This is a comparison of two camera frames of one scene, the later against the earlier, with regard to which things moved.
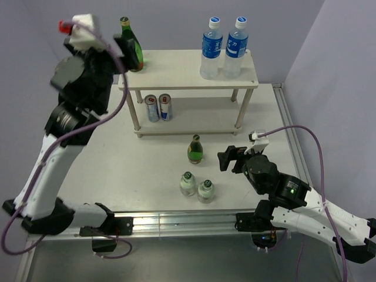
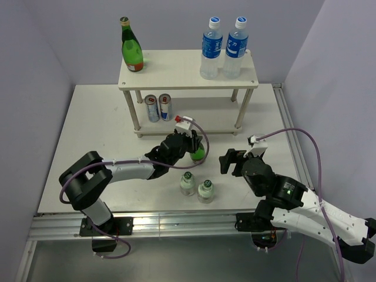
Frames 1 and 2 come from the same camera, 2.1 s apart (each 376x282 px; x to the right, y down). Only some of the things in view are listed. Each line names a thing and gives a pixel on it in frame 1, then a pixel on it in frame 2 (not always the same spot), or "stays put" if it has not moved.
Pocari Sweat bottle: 236,48 stays put
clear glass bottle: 187,184 stays put
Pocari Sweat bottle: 212,42 stays put
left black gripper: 88,54 to 194,140
